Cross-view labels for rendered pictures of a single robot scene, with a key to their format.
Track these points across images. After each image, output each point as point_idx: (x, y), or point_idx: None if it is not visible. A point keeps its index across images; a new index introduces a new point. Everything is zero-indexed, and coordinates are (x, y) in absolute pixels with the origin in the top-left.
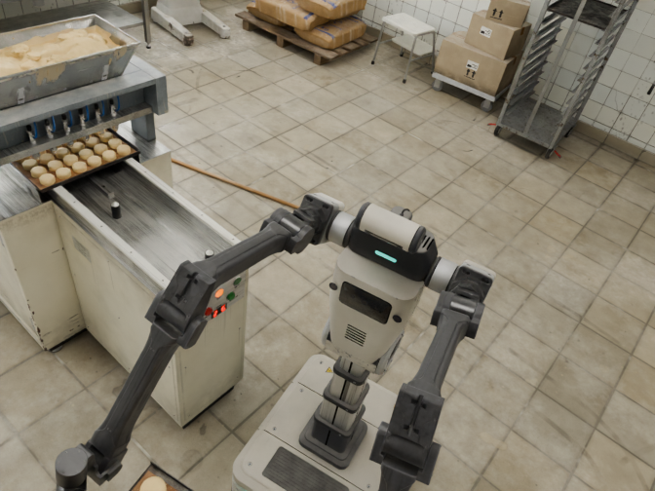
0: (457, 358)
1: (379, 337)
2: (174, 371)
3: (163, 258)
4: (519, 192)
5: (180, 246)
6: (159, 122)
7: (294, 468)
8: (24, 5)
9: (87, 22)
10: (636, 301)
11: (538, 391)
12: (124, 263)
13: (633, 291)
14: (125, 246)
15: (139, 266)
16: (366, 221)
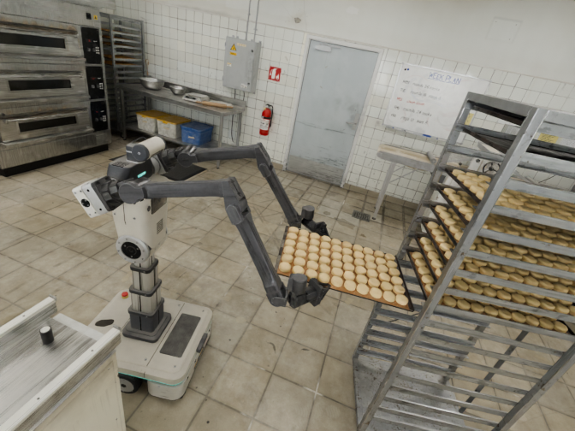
0: (58, 291)
1: (166, 212)
2: (121, 411)
3: (32, 385)
4: None
5: (9, 375)
6: None
7: (174, 340)
8: None
9: None
10: (21, 211)
11: (91, 256)
12: (38, 422)
13: (11, 210)
14: (25, 410)
15: (67, 379)
16: (151, 150)
